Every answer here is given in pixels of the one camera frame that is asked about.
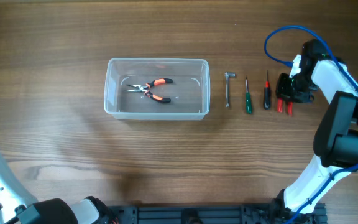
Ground red handled snips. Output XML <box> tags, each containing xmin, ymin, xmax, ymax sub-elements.
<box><xmin>277</xmin><ymin>98</ymin><xmax>293</xmax><ymax>116</ymax></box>

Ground red and black screwdriver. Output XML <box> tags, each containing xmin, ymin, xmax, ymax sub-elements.
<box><xmin>263</xmin><ymin>70</ymin><xmax>271</xmax><ymax>110</ymax></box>

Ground orange black needle-nose pliers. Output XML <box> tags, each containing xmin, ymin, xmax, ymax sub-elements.
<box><xmin>124</xmin><ymin>78</ymin><xmax>174</xmax><ymax>104</ymax></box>

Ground clear plastic container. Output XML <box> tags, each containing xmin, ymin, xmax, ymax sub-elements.
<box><xmin>104</xmin><ymin>58</ymin><xmax>211</xmax><ymax>120</ymax></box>

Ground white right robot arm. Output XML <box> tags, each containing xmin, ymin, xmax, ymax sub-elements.
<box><xmin>273</xmin><ymin>39</ymin><xmax>358</xmax><ymax>218</ymax></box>

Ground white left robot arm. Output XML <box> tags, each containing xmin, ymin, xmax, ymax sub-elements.
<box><xmin>0</xmin><ymin>153</ymin><xmax>109</xmax><ymax>223</ymax></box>

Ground silver L-shaped socket wrench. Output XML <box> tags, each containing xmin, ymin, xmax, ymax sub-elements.
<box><xmin>224</xmin><ymin>72</ymin><xmax>236</xmax><ymax>108</ymax></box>

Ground green handled screwdriver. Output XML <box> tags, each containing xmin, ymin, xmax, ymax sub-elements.
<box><xmin>246</xmin><ymin>77</ymin><xmax>253</xmax><ymax>114</ymax></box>

